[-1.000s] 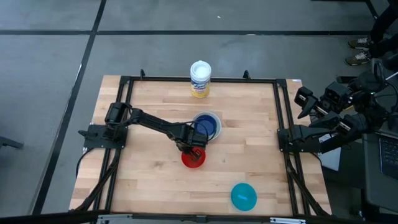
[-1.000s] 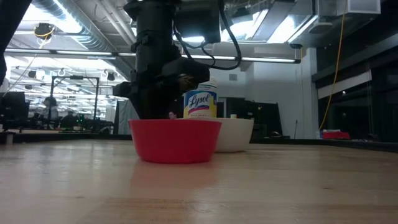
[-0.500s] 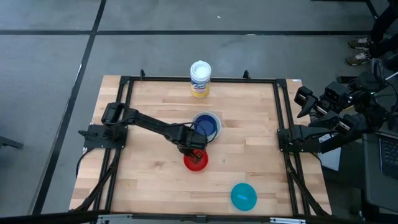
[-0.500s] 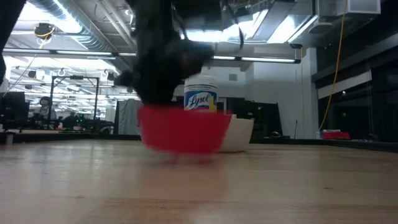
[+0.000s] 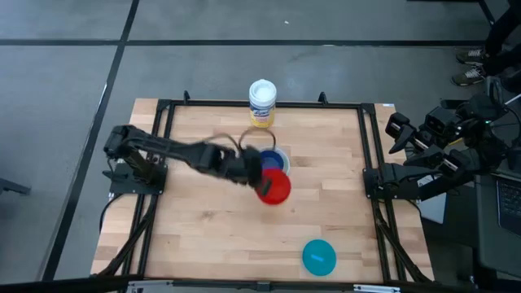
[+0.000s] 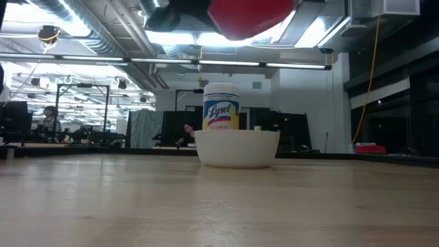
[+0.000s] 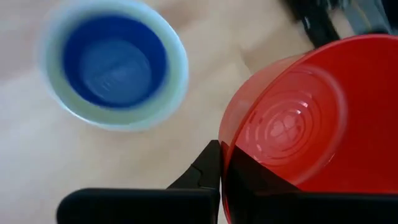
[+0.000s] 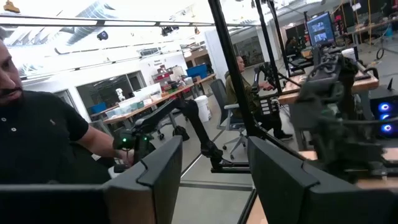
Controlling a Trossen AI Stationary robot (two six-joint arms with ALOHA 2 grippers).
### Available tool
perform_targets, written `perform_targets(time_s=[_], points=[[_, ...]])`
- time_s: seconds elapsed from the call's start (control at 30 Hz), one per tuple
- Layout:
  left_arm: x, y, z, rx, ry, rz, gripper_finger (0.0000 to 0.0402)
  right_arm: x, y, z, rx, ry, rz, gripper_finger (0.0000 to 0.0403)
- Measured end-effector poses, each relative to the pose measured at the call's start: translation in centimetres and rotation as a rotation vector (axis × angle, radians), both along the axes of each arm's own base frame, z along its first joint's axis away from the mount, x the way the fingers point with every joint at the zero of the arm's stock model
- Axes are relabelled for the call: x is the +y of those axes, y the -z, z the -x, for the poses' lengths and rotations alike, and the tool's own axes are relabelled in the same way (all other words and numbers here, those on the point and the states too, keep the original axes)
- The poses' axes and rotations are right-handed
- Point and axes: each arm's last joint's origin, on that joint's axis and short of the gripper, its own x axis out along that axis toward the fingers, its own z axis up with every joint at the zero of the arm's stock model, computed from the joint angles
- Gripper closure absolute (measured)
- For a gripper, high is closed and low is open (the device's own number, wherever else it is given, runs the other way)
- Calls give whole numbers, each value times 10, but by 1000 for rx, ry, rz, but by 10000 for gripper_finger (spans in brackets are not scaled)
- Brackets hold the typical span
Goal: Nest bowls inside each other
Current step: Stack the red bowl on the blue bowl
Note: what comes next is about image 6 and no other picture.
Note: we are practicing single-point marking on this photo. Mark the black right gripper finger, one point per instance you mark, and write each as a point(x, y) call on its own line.
point(164, 19)

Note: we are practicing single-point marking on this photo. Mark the red plastic bowl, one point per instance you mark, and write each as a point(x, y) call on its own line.
point(250, 17)

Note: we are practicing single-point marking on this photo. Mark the black overhead light bar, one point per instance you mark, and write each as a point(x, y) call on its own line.
point(195, 62)

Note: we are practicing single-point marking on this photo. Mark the black partition screen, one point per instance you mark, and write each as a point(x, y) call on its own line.
point(288, 127)
point(175, 125)

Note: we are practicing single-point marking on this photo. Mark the Lysol wipes canister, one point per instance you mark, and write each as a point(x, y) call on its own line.
point(221, 109)

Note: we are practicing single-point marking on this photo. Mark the grey curtain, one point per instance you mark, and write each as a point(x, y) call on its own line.
point(145, 128)

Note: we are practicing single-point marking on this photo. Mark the person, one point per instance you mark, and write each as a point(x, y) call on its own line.
point(49, 121)
point(188, 135)

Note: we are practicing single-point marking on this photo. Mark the large white bowl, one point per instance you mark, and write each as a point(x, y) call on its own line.
point(236, 149)

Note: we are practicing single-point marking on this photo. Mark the black monitor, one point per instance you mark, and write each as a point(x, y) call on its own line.
point(13, 118)

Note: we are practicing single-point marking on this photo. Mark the white ceiling vent unit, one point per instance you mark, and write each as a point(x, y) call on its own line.
point(387, 7)

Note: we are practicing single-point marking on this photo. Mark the red box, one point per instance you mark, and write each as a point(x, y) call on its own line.
point(370, 149)

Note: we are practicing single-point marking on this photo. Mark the black background gantry frame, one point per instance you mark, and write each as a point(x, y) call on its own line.
point(106, 109)

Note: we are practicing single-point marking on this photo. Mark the black table frame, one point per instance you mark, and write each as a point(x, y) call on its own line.
point(343, 156)

